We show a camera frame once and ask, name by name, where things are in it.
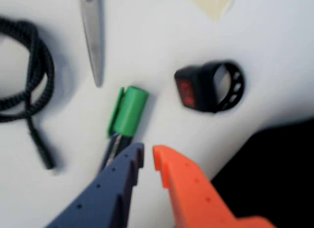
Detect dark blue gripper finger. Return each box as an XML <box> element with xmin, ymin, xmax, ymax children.
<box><xmin>45</xmin><ymin>143</ymin><xmax>145</xmax><ymax>228</ymax></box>

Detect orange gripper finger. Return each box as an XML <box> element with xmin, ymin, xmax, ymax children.
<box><xmin>152</xmin><ymin>144</ymin><xmax>276</xmax><ymax>228</ymax></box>

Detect black ring-shaped device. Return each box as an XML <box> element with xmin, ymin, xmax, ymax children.
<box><xmin>174</xmin><ymin>61</ymin><xmax>245</xmax><ymax>114</ymax></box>

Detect black marker with green cap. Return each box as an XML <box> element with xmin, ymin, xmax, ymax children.
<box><xmin>99</xmin><ymin>85</ymin><xmax>150</xmax><ymax>171</ymax></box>

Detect pale yellow masking tape piece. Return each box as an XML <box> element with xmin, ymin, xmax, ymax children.
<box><xmin>181</xmin><ymin>0</ymin><xmax>237</xmax><ymax>21</ymax></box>

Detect black braided USB-C cable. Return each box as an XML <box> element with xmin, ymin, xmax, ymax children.
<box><xmin>0</xmin><ymin>16</ymin><xmax>56</xmax><ymax>170</ymax></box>

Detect scissors with teal handles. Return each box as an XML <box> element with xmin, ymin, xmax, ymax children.
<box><xmin>78</xmin><ymin>0</ymin><xmax>105</xmax><ymax>88</ymax></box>

